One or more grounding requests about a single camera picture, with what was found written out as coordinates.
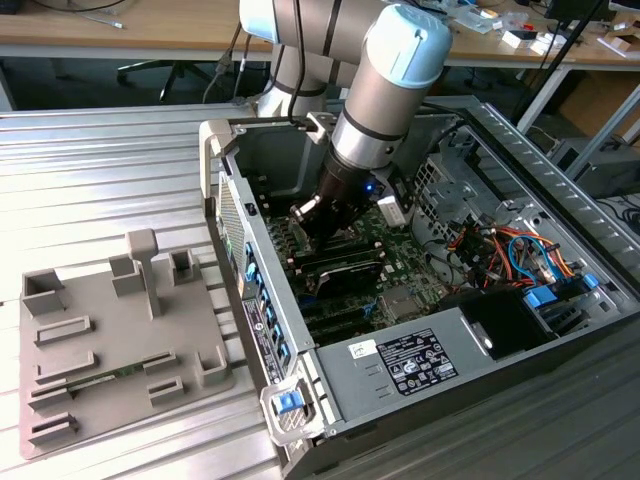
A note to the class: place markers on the green RAM stick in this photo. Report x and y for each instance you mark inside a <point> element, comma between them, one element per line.
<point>107,376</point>

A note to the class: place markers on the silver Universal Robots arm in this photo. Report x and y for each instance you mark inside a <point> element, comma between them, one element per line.
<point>380,100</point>

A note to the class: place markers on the black narrow case label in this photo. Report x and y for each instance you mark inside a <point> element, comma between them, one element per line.
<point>260,340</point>

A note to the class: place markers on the clear plastic bag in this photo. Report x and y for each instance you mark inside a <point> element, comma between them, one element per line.
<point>480,20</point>

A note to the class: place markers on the grey parts rack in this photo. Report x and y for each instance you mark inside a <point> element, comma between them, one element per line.
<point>125,325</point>

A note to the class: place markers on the small cardboard box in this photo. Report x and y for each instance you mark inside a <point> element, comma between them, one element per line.
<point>620,46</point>

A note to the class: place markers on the black graphics card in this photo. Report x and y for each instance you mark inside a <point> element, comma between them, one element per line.
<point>350,280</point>

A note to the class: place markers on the blue plastic tab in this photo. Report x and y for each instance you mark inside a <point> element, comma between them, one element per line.
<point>590,280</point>

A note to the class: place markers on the blue case latch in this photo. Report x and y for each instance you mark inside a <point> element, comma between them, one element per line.
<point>287,404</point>

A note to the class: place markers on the black monitor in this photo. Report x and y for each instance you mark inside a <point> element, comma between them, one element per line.
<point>565,9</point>

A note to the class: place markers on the white paper sticker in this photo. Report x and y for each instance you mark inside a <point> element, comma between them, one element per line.
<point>362,348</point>

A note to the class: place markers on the grey power supply unit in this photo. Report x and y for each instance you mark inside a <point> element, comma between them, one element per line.
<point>345,390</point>

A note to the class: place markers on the black rating label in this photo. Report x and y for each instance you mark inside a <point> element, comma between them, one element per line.
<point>420,360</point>

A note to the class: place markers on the wooden desk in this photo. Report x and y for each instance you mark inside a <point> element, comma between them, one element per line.
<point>150,30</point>

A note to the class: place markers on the blue expansion slot clip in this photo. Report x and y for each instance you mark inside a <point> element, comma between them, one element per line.
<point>278,331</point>
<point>265,298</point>
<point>248,250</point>
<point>251,275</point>
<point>285,351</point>
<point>270,315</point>

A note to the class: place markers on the blue disk carrier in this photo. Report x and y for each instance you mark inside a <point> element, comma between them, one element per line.
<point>540,299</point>

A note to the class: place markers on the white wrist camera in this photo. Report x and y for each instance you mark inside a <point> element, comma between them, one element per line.
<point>391,210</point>

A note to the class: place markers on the black tripod pole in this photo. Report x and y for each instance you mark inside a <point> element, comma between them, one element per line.
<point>560,59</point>

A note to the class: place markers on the metal drive cage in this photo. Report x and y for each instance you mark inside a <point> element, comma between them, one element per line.
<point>465,195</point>

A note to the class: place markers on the open grey PC case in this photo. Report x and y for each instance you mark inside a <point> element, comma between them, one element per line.
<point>272,260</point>

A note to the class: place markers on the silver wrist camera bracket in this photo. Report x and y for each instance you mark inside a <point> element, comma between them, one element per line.
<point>320,125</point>

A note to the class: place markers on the grey computer box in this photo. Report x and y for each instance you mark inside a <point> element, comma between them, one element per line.
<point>600,167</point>

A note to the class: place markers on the large brown cardboard box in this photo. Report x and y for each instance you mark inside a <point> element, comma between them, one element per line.
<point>600,100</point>

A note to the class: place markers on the small white box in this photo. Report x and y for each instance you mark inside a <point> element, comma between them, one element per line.
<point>542,45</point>
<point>520,39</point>

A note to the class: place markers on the black office chair base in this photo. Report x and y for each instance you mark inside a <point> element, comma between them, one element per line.
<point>175,65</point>

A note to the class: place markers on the green motherboard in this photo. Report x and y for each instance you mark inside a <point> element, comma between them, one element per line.
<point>405,270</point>

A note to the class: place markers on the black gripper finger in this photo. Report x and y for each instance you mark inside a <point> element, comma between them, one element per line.
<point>306,210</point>

